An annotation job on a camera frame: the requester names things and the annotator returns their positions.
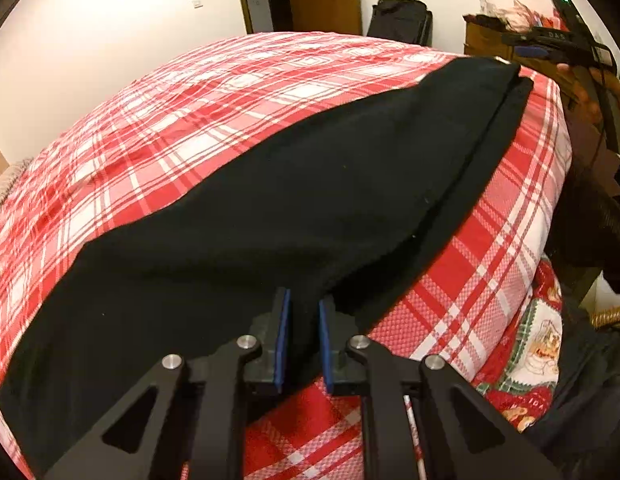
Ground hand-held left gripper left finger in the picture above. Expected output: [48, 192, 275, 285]
[42, 287, 291, 480]

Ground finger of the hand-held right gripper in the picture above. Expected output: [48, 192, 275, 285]
[502, 30, 548, 59]

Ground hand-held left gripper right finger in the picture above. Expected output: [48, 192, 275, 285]
[317, 294, 566, 480]

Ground black pants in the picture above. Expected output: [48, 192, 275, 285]
[0, 56, 535, 468]

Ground person's right hand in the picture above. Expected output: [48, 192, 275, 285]
[556, 62, 607, 127]

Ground clutter on dresser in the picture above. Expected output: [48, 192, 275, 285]
[464, 0, 561, 32]

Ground wooden dresser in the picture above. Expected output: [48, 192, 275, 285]
[463, 20, 558, 78]

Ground black bag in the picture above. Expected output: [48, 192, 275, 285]
[366, 0, 433, 47]

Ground festive printed cloth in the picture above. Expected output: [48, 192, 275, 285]
[471, 255, 564, 434]

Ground red plaid blanket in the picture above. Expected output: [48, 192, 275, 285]
[0, 31, 573, 480]

